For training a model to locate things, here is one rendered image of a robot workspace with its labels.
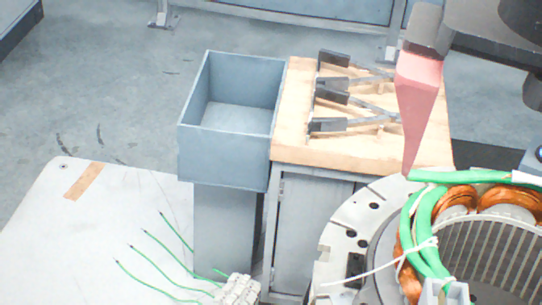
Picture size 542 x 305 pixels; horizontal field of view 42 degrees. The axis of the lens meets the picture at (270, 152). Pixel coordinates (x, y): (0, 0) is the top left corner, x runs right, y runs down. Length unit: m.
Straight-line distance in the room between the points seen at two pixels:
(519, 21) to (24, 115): 2.43
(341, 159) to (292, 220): 0.12
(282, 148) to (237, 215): 0.16
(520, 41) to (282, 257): 0.63
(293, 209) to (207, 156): 0.12
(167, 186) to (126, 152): 1.31
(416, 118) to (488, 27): 0.05
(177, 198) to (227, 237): 0.21
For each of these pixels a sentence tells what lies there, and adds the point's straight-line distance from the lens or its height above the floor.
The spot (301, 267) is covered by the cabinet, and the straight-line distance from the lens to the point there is 0.91.
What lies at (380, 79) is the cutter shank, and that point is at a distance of 0.85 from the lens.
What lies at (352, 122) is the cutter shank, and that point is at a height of 1.09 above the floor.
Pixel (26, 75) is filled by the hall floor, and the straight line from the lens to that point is 2.88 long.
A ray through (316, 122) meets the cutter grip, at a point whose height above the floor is 1.09.
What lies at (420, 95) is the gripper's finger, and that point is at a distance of 0.32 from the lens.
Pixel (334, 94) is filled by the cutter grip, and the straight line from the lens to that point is 0.81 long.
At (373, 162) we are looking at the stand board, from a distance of 0.77.
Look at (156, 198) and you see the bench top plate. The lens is 1.11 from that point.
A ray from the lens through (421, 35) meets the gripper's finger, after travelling 0.34.
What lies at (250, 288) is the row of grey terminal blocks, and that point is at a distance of 0.94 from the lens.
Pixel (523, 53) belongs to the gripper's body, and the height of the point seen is 1.40.
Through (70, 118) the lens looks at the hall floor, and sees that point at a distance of 2.62.
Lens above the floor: 1.54
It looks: 39 degrees down
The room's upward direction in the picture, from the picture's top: 5 degrees clockwise
